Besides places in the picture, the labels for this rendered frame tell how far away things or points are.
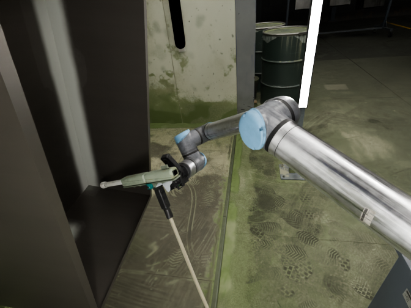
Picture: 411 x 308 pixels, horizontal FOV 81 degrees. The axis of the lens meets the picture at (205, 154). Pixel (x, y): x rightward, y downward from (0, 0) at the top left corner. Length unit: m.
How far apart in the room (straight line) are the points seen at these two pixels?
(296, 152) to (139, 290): 1.15
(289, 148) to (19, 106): 0.57
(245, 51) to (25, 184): 2.23
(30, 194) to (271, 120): 0.58
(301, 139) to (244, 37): 1.90
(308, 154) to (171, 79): 2.20
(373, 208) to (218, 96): 2.20
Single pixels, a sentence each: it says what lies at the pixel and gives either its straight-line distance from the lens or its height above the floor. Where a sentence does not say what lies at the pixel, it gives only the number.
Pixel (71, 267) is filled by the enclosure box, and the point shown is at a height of 0.80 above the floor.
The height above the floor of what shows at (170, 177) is 0.76.
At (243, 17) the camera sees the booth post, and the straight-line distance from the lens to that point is 2.47.
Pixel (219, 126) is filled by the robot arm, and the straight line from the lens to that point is 1.11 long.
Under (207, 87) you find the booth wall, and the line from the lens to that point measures 2.64.
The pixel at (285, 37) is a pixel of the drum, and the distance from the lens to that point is 2.99.
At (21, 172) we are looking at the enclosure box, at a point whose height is 1.10.
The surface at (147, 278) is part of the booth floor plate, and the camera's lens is 1.54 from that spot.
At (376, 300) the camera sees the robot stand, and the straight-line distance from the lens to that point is 1.18.
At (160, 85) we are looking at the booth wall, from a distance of 2.77.
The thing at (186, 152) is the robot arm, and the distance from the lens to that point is 1.20.
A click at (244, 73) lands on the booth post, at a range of 2.56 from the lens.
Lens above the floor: 1.33
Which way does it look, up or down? 34 degrees down
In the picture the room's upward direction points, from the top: 6 degrees counter-clockwise
